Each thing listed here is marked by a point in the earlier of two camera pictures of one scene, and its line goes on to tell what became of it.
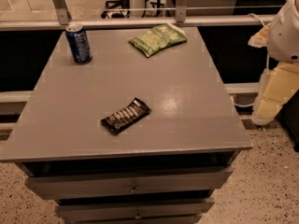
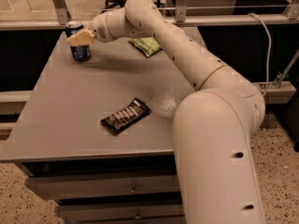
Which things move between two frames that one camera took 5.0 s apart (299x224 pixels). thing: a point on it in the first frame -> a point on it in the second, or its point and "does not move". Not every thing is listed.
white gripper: [285, 37] -> [99, 30]
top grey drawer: [181, 183] does not move
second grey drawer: [181, 210] does not move
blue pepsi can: [78, 40] does not move
